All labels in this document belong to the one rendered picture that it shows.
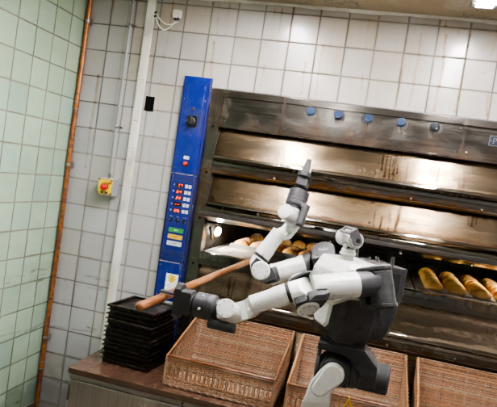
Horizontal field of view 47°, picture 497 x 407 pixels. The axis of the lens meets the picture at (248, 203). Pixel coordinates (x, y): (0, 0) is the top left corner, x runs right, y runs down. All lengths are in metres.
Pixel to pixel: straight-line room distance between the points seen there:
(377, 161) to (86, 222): 1.72
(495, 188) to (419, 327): 0.81
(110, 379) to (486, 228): 2.02
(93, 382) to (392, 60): 2.23
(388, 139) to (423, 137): 0.18
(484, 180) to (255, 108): 1.26
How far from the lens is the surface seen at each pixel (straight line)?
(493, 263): 3.02
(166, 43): 3.43
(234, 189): 3.21
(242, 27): 3.32
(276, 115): 3.20
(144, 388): 2.93
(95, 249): 3.53
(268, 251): 2.39
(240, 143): 3.22
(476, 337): 3.22
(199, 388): 2.90
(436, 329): 3.19
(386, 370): 2.30
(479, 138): 3.16
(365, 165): 3.10
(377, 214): 3.11
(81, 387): 3.09
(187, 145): 3.26
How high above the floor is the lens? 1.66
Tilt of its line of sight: 3 degrees down
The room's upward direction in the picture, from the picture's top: 9 degrees clockwise
